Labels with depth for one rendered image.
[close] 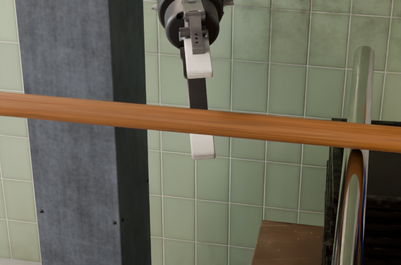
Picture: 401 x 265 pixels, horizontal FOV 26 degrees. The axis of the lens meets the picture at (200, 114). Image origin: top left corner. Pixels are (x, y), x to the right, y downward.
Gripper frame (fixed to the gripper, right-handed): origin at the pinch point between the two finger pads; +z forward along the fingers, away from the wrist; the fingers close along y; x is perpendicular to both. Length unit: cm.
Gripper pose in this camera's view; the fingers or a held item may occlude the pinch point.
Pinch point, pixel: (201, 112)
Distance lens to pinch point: 107.0
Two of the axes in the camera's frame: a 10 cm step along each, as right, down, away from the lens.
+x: -10.0, 0.7, -0.3
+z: 0.7, 6.7, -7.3
